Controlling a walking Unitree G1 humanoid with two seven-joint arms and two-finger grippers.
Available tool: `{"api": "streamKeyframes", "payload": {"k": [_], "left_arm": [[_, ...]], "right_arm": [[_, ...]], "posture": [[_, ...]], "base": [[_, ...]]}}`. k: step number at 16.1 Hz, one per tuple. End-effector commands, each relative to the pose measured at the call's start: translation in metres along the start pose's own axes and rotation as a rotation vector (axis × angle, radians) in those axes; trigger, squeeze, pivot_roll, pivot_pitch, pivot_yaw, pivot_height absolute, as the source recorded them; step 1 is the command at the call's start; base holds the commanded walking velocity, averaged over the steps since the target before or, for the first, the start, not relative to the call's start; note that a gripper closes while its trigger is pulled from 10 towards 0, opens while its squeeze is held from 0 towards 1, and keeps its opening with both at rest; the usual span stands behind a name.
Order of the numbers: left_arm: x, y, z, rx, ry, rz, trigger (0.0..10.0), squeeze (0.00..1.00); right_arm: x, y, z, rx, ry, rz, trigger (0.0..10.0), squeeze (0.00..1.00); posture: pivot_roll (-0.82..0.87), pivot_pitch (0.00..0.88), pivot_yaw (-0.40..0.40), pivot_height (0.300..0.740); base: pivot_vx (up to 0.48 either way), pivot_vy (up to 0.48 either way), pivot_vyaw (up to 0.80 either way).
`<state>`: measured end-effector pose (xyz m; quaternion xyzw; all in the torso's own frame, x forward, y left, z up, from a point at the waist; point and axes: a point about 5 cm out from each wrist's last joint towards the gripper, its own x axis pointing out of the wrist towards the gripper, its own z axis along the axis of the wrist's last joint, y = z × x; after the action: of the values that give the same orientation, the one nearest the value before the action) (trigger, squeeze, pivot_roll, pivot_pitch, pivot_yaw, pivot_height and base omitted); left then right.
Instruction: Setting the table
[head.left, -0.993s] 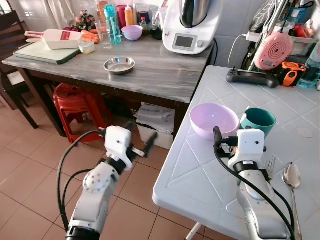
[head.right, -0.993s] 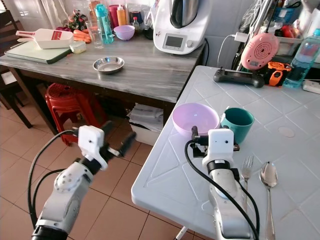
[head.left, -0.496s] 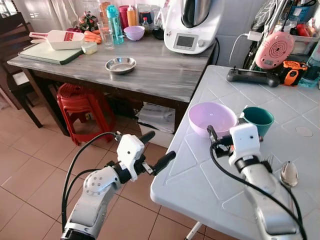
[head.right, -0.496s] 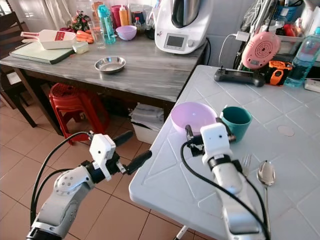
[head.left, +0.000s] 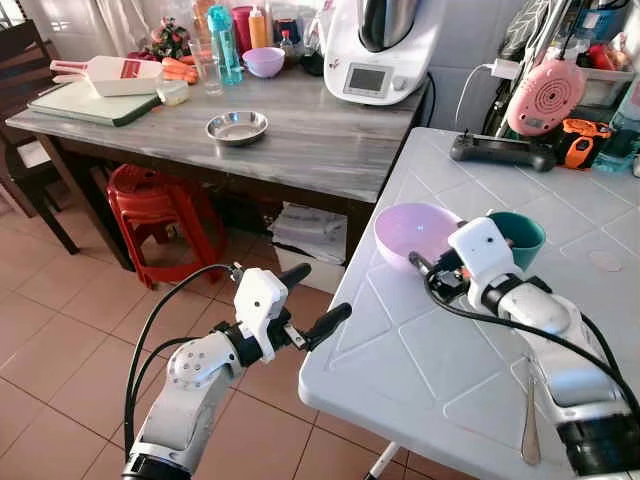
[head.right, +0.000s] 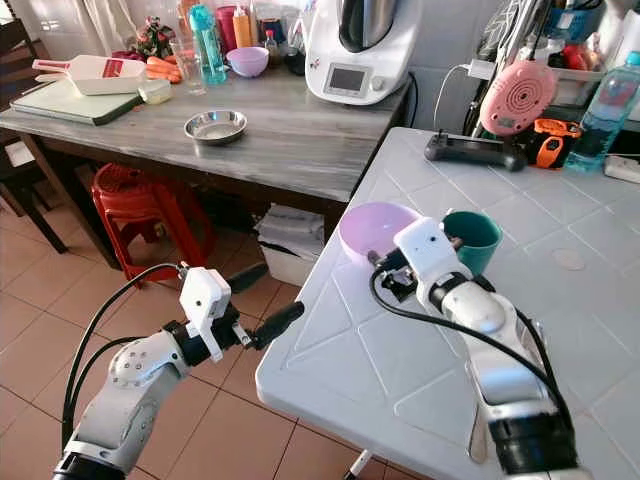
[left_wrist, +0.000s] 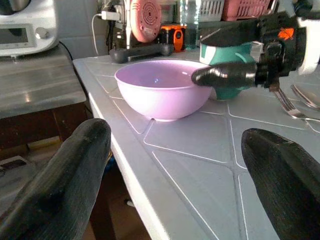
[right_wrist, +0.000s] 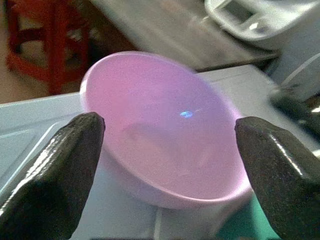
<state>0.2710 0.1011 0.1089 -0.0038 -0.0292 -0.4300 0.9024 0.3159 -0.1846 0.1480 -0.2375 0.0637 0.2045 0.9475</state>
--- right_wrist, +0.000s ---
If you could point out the green mat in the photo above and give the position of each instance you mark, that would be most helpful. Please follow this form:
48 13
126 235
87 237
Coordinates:
246 222

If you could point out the dark object with white rim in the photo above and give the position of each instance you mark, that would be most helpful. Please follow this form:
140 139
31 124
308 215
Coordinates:
297 100

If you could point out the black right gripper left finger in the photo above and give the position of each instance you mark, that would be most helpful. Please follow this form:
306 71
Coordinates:
47 180

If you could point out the white rice cooker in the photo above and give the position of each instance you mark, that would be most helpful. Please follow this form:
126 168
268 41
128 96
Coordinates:
265 22

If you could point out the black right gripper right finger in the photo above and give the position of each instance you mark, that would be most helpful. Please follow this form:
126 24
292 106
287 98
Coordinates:
280 180

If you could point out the pink round plate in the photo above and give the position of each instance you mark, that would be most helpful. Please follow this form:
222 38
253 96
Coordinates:
160 130

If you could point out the red plastic stool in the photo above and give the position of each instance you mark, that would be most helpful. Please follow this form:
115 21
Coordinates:
47 45

